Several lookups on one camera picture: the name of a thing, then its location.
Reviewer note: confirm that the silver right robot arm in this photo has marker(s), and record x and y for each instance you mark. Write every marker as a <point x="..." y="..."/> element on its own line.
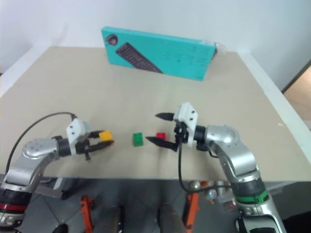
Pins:
<point x="234" y="155"/>

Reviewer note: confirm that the yellow toy brick cube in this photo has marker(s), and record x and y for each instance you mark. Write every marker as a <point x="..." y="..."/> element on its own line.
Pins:
<point x="107" y="136"/>

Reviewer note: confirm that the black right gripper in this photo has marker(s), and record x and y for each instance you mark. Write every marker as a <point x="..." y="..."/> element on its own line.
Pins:
<point x="182" y="133"/>

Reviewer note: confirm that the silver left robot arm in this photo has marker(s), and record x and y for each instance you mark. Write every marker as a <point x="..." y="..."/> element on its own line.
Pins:
<point x="32" y="155"/>

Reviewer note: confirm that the orange metal stand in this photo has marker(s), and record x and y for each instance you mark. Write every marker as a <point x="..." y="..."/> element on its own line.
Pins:
<point x="192" y="211"/>
<point x="87" y="213"/>

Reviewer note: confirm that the green toy brick cube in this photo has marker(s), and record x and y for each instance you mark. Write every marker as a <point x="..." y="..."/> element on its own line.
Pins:
<point x="138" y="140"/>

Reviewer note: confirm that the teal keyboard box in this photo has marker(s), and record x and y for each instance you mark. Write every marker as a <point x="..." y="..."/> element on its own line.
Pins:
<point x="160" y="52"/>

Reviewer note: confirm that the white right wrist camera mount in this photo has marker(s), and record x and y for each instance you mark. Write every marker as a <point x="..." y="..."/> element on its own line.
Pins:
<point x="188" y="114"/>

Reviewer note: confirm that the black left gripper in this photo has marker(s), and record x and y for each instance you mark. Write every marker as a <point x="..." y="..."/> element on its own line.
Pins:
<point x="81" y="145"/>

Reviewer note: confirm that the red toy brick cube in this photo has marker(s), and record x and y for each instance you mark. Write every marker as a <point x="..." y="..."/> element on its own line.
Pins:
<point x="160" y="135"/>

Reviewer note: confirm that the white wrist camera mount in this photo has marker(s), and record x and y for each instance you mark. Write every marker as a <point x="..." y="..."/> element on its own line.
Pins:
<point x="74" y="131"/>
<point x="188" y="114"/>

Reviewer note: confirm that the grey object behind box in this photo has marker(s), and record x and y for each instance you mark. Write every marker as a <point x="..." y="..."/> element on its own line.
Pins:
<point x="220" y="48"/>

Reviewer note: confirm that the shiny silver ball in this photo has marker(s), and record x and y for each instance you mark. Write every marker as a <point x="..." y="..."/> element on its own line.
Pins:
<point x="195" y="186"/>
<point x="212" y="194"/>

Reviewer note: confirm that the brown wooden panel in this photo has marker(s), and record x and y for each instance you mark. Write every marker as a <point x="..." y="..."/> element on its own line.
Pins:
<point x="298" y="77"/>

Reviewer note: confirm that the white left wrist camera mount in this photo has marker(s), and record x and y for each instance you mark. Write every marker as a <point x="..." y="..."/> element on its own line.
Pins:
<point x="74" y="131"/>

